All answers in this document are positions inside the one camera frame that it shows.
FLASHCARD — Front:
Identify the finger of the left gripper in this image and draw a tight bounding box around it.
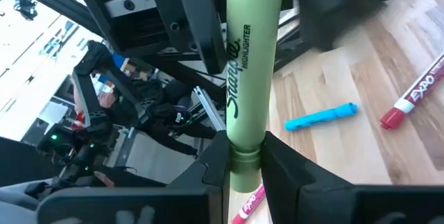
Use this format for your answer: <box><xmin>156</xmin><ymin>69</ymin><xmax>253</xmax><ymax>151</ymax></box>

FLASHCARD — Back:
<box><xmin>286</xmin><ymin>0</ymin><xmax>386</xmax><ymax>51</ymax></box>
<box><xmin>144</xmin><ymin>0</ymin><xmax>228</xmax><ymax>76</ymax></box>

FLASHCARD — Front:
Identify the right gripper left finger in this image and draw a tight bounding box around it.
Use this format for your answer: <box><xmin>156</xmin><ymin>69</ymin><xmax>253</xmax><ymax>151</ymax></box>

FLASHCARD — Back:
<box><xmin>166</xmin><ymin>130</ymin><xmax>231</xmax><ymax>224</ymax></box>

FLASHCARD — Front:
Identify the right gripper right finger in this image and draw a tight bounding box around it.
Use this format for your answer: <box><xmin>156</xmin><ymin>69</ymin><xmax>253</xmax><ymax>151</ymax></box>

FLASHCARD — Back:
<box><xmin>262</xmin><ymin>130</ymin><xmax>351</xmax><ymax>224</ymax></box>

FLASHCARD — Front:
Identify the pale green Sharpie highlighter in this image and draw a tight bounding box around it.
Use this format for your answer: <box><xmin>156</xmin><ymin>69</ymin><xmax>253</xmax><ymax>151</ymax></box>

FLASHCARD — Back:
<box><xmin>225</xmin><ymin>0</ymin><xmax>286</xmax><ymax>193</ymax></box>

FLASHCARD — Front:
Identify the magenta Expo marker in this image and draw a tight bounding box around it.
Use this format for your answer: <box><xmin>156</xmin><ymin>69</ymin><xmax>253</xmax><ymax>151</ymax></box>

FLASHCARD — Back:
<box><xmin>230</xmin><ymin>184</ymin><xmax>266</xmax><ymax>224</ymax></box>

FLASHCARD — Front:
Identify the person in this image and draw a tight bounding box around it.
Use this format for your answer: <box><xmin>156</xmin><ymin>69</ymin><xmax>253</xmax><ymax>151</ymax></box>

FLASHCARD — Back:
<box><xmin>96</xmin><ymin>90</ymin><xmax>121</xmax><ymax>110</ymax></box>

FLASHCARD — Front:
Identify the silver aluminium bar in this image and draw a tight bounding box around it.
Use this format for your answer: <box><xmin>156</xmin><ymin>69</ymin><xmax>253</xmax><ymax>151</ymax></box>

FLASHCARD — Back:
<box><xmin>192</xmin><ymin>85</ymin><xmax>227</xmax><ymax>132</ymax></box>

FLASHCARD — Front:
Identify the cyan highlighter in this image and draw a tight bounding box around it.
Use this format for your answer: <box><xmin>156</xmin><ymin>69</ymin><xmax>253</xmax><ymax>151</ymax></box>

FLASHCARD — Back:
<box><xmin>283</xmin><ymin>101</ymin><xmax>359</xmax><ymax>132</ymax></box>

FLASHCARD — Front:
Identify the black ceiling camera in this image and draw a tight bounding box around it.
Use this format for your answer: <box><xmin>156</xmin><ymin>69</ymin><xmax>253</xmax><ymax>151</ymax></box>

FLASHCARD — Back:
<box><xmin>13</xmin><ymin>0</ymin><xmax>37</xmax><ymax>20</ymax></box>

